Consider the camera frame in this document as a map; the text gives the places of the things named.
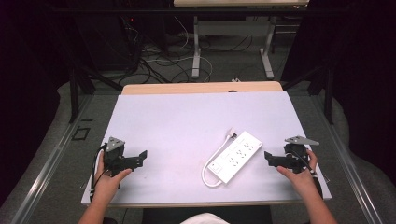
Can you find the person's left hand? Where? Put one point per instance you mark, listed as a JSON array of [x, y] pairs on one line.
[[107, 183]]

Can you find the person's white shirt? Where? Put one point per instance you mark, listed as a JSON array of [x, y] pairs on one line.
[[205, 218]]

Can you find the person's right hand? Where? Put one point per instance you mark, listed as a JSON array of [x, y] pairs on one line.
[[300, 182]]

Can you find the person's dark pants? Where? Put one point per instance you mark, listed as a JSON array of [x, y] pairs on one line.
[[249, 215]]

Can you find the metal floor rail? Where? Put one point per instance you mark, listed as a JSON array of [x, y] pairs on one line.
[[46, 168], [348, 161]]

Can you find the wooden table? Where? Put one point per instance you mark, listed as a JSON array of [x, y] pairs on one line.
[[199, 87]]

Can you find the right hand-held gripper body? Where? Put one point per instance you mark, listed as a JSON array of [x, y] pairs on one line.
[[294, 157]]

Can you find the white metal-legged desk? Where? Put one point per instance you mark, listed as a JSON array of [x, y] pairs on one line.
[[233, 28]]

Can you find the white power strip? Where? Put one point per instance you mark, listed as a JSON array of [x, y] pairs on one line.
[[235, 157]]

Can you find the black metal stand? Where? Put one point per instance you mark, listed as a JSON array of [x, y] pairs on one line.
[[327, 90], [74, 90]]

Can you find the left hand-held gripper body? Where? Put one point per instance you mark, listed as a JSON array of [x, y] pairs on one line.
[[115, 155]]

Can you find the dark computer tower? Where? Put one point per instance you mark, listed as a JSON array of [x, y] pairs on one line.
[[109, 40]]

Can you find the white table mat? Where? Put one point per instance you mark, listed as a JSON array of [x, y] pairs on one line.
[[186, 124]]

